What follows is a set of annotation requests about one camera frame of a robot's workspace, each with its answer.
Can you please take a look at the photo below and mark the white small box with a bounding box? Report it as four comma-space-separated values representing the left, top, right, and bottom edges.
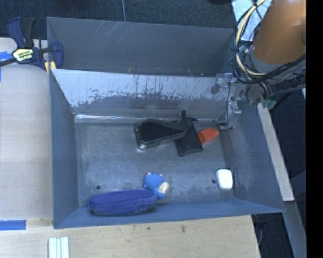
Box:
215, 168, 234, 191

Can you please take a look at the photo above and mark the orange plastic block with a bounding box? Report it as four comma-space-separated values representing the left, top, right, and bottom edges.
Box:
198, 127, 220, 145

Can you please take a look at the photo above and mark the blue toy animal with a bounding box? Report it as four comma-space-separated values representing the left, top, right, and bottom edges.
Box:
143, 171, 170, 200

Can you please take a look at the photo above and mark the grey metal bin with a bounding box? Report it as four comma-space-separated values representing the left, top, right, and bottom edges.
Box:
45, 16, 286, 230

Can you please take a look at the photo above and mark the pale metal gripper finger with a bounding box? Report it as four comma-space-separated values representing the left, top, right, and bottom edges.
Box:
216, 101, 243, 130
210, 73, 238, 95

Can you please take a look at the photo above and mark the dark blue fabric pouch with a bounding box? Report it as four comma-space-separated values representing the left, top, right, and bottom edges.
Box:
88, 189, 159, 217

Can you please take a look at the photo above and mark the black flat pouch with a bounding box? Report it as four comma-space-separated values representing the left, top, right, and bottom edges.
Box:
173, 110, 205, 157

